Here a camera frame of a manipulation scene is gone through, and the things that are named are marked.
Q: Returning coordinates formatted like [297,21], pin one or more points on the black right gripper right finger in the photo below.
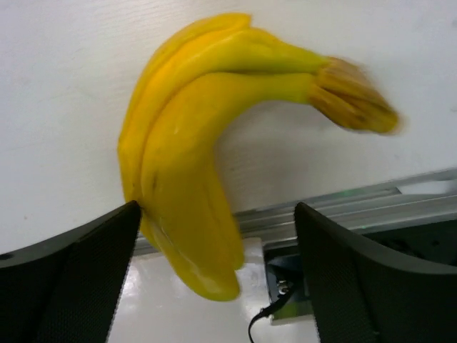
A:
[362,291]

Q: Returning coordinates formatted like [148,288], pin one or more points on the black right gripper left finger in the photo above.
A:
[67,288]

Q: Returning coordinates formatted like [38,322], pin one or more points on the yellow fake banana bunch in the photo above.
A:
[193,86]

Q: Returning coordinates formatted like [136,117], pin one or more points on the front aluminium rail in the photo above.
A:
[402,203]

